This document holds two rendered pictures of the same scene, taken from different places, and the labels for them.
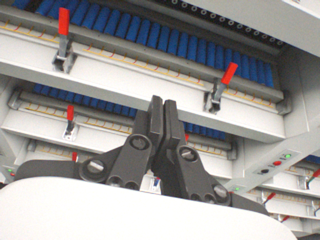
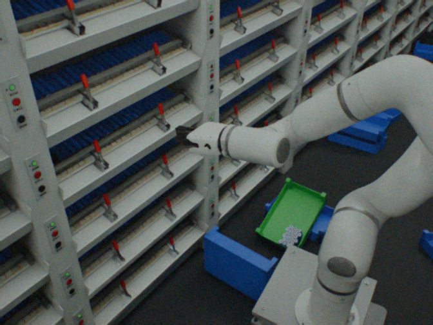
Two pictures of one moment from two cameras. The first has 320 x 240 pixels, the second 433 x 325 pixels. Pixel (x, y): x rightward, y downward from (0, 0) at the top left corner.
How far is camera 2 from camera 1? 1.14 m
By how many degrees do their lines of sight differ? 31
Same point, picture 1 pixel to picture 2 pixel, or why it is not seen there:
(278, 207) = not seen: hidden behind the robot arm
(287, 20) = (167, 79)
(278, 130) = (196, 111)
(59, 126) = (101, 220)
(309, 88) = (189, 83)
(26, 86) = not seen: hidden behind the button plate
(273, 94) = (178, 98)
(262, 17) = (160, 85)
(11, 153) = (81, 282)
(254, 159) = not seen: hidden behind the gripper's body
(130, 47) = (115, 135)
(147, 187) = (169, 222)
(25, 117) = (79, 235)
